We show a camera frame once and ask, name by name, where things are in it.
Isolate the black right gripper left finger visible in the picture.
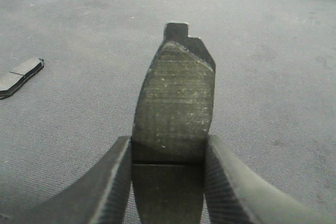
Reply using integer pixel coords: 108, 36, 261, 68
1, 136, 132, 223

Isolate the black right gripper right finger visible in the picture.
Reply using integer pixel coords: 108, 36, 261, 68
204, 135, 335, 223

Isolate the grey brake pad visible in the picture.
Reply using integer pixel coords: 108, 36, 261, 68
131, 22, 216, 223
1, 57, 45, 100

